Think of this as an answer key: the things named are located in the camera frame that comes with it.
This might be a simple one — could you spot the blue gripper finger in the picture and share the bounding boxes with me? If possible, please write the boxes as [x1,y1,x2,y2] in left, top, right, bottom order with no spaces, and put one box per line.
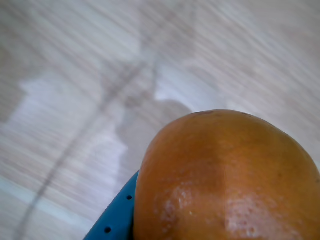
[84,169,140,240]

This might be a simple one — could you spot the medium orange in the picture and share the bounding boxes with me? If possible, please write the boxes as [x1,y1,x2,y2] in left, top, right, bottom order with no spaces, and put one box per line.
[132,109,320,240]

